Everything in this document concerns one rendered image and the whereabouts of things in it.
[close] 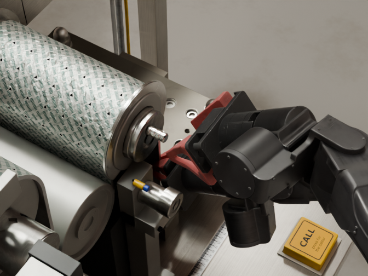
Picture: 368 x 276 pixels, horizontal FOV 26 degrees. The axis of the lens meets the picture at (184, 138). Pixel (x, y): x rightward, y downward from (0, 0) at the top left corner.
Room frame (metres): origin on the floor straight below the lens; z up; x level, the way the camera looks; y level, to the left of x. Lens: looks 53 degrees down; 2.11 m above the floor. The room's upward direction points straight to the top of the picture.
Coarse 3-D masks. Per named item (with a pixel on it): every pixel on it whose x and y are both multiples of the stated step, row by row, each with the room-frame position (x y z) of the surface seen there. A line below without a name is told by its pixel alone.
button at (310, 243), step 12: (300, 228) 0.69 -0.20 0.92; (312, 228) 0.69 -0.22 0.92; (324, 228) 0.69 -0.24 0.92; (288, 240) 0.66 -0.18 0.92; (300, 240) 0.66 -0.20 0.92; (312, 240) 0.66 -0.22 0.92; (324, 240) 0.66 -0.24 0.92; (336, 240) 0.67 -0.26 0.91; (288, 252) 0.65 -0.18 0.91; (300, 252) 0.64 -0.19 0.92; (312, 252) 0.64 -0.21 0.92; (324, 252) 0.64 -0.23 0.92; (312, 264) 0.62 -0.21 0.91
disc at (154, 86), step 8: (152, 80) 0.69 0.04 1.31; (144, 88) 0.67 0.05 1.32; (152, 88) 0.68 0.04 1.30; (160, 88) 0.70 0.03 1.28; (136, 96) 0.65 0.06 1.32; (160, 96) 0.70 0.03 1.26; (128, 104) 0.64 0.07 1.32; (120, 112) 0.62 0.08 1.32; (128, 112) 0.63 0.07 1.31; (120, 120) 0.62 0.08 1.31; (112, 128) 0.61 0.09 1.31; (112, 136) 0.60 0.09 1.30; (112, 144) 0.60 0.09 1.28; (104, 152) 0.59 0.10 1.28; (112, 152) 0.60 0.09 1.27; (104, 160) 0.59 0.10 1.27; (112, 160) 0.60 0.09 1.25; (104, 168) 0.59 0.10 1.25; (112, 168) 0.60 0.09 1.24; (112, 176) 0.59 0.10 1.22; (120, 176) 0.61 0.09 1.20
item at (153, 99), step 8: (144, 96) 0.66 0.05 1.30; (152, 96) 0.68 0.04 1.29; (136, 104) 0.65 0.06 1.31; (144, 104) 0.66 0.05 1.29; (152, 104) 0.67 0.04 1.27; (160, 104) 0.69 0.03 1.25; (136, 112) 0.64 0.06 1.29; (128, 120) 0.63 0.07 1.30; (120, 128) 0.62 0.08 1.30; (128, 128) 0.63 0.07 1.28; (120, 136) 0.61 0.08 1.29; (120, 144) 0.61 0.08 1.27; (120, 152) 0.61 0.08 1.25; (120, 160) 0.61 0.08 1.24; (128, 160) 0.62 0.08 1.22; (120, 168) 0.61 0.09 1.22
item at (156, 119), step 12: (144, 108) 0.66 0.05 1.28; (144, 120) 0.64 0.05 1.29; (156, 120) 0.65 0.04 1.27; (132, 132) 0.62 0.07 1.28; (144, 132) 0.63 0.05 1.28; (132, 144) 0.61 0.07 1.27; (144, 144) 0.63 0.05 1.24; (156, 144) 0.65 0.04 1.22; (132, 156) 0.61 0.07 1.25; (144, 156) 0.62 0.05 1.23
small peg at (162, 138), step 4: (148, 128) 0.63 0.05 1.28; (152, 128) 0.63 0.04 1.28; (156, 128) 0.63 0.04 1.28; (148, 132) 0.63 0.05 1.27; (152, 132) 0.63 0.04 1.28; (156, 132) 0.63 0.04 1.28; (160, 132) 0.62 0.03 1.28; (164, 132) 0.63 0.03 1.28; (152, 136) 0.62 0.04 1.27; (156, 136) 0.62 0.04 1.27; (160, 136) 0.62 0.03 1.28; (164, 136) 0.62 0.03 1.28; (168, 136) 0.62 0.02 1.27; (160, 140) 0.62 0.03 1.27; (164, 140) 0.62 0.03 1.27
